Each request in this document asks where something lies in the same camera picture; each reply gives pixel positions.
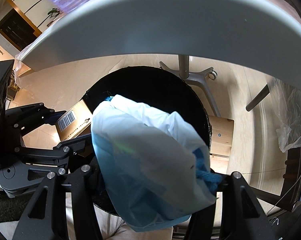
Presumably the cardboard box with barcode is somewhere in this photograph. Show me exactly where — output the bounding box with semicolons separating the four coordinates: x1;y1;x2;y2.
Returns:
55;100;92;141

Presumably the light blue drawstring bag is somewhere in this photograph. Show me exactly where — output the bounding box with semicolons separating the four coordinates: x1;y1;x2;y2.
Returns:
91;95;222;232

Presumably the black trash bin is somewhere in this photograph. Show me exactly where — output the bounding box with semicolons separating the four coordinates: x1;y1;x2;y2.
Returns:
79;65;213;215

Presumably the wooden stool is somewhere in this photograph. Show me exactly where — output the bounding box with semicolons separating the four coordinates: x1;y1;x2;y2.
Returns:
209;115;234;174

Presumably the clear plastic bag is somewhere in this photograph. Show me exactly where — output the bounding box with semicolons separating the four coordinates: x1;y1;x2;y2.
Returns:
270;79;301;152

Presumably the grey table base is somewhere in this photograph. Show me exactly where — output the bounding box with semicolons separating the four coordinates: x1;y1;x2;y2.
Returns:
159;55;221;117

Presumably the white round table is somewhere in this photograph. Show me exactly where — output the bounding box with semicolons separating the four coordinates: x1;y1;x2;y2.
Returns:
21;0;301;90

